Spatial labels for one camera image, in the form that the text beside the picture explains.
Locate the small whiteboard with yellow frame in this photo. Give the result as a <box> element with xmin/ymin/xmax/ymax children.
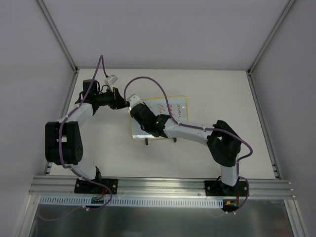
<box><xmin>130</xmin><ymin>95</ymin><xmax>188</xmax><ymax>141</ymax></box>

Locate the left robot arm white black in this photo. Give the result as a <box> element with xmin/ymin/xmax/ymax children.
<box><xmin>44</xmin><ymin>75</ymin><xmax>128</xmax><ymax>193</ymax></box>

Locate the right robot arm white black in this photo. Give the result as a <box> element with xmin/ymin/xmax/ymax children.
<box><xmin>129</xmin><ymin>103</ymin><xmax>241</xmax><ymax>196</ymax></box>

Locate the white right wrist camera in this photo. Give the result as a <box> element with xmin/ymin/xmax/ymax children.
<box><xmin>127</xmin><ymin>94</ymin><xmax>143</xmax><ymax>109</ymax></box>

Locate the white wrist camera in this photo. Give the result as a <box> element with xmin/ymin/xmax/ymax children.
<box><xmin>104</xmin><ymin>75</ymin><xmax>118</xmax><ymax>90</ymax></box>
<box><xmin>127</xmin><ymin>94</ymin><xmax>143</xmax><ymax>109</ymax></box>

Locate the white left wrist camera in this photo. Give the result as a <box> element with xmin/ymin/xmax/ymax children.
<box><xmin>104</xmin><ymin>75</ymin><xmax>118</xmax><ymax>90</ymax></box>

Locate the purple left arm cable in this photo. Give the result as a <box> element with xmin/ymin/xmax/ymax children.
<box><xmin>37</xmin><ymin>54</ymin><xmax>114</xmax><ymax>222</ymax></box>

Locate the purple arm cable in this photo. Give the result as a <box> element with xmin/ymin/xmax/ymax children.
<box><xmin>37</xmin><ymin>54</ymin><xmax>114</xmax><ymax>222</ymax></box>
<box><xmin>123</xmin><ymin>76</ymin><xmax>253</xmax><ymax>215</ymax></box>

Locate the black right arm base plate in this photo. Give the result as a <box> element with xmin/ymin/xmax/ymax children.
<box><xmin>204</xmin><ymin>180</ymin><xmax>249</xmax><ymax>197</ymax></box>

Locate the left aluminium frame post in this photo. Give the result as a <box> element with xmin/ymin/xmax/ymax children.
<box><xmin>35</xmin><ymin>0</ymin><xmax>78</xmax><ymax>73</ymax></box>

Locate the aluminium frame post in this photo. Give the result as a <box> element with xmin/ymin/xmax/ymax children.
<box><xmin>35</xmin><ymin>0</ymin><xmax>78</xmax><ymax>73</ymax></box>
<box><xmin>247</xmin><ymin>0</ymin><xmax>297</xmax><ymax>75</ymax></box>

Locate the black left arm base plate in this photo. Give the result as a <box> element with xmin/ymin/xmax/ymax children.
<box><xmin>74</xmin><ymin>178</ymin><xmax>119</xmax><ymax>195</ymax></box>

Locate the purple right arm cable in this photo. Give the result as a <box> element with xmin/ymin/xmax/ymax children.
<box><xmin>123</xmin><ymin>76</ymin><xmax>253</xmax><ymax>215</ymax></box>

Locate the aluminium mounting rail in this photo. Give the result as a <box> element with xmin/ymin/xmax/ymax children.
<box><xmin>29</xmin><ymin>175</ymin><xmax>296</xmax><ymax>199</ymax></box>

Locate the white slotted cable duct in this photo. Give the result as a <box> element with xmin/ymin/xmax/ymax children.
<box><xmin>39</xmin><ymin>196</ymin><xmax>224</xmax><ymax>209</ymax></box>

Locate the right aluminium frame post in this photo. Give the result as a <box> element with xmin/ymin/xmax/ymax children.
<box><xmin>247</xmin><ymin>0</ymin><xmax>297</xmax><ymax>75</ymax></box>

